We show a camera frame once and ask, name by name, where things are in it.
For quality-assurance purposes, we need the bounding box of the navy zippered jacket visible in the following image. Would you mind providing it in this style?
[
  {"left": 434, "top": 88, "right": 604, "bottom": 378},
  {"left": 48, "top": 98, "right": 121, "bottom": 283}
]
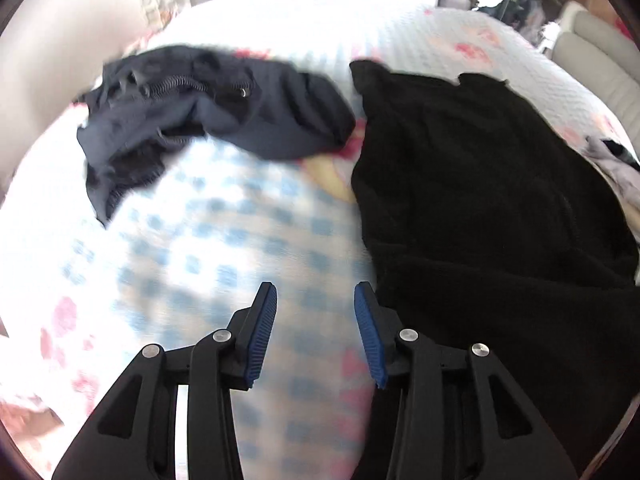
[{"left": 77, "top": 46, "right": 356, "bottom": 226}]

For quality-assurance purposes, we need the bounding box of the blue checkered cartoon blanket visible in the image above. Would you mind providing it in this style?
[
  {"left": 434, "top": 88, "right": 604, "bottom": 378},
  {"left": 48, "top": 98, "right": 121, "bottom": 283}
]
[{"left": 1, "top": 0, "right": 634, "bottom": 479}]

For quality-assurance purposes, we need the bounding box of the grey padded headboard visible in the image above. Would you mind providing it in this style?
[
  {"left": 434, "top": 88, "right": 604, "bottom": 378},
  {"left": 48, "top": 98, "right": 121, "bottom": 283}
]
[{"left": 551, "top": 2, "right": 639, "bottom": 143}]

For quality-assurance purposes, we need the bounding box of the pile of light clothes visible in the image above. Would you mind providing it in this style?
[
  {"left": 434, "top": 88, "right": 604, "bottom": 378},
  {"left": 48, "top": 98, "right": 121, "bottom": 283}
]
[{"left": 582, "top": 136, "right": 640, "bottom": 240}]

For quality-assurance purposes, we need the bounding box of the black fleece garment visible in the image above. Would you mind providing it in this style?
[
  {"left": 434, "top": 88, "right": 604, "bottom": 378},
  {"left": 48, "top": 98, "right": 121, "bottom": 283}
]
[{"left": 350, "top": 60, "right": 639, "bottom": 479}]

